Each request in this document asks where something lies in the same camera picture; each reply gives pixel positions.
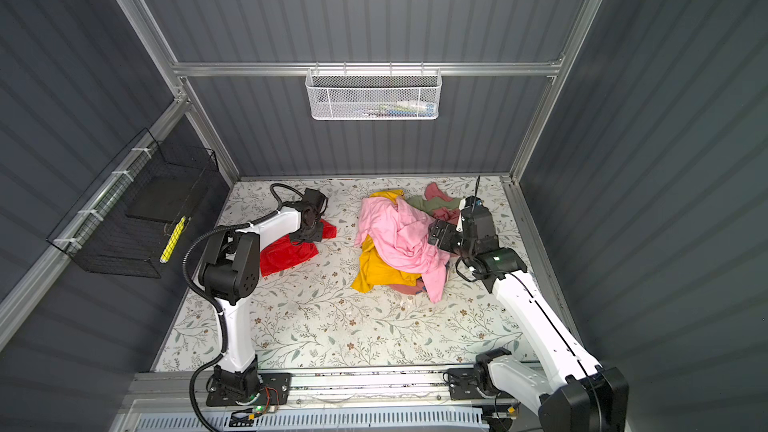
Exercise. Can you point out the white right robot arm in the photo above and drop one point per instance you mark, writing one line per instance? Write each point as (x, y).
(573, 391)

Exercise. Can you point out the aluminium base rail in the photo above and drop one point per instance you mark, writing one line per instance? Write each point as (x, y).
(310, 388)

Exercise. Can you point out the olive green cloth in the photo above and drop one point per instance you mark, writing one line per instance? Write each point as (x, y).
(436, 206)

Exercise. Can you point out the yellow cloth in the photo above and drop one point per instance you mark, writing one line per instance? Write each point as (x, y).
(376, 271)

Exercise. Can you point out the white ventilation grille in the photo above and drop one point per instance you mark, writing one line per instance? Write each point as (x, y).
(420, 418)

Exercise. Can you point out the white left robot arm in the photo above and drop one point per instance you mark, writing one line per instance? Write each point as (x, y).
(222, 266)

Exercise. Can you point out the items in white basket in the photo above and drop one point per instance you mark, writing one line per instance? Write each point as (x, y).
(401, 109)

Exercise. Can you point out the pink cloth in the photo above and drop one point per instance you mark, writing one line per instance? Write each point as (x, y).
(388, 214)

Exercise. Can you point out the white wire mesh basket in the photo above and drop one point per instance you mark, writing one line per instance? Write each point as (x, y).
(336, 95)

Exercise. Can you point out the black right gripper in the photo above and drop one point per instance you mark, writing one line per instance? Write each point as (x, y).
(450, 229)

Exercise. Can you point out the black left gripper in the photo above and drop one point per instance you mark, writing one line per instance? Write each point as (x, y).
(316, 237)

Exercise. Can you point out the red cloth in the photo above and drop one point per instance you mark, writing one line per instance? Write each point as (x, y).
(283, 254)

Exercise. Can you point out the black wire basket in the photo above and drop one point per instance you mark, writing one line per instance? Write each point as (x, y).
(122, 227)

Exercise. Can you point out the yellow marker pen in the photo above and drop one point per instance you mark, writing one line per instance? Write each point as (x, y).
(173, 240)

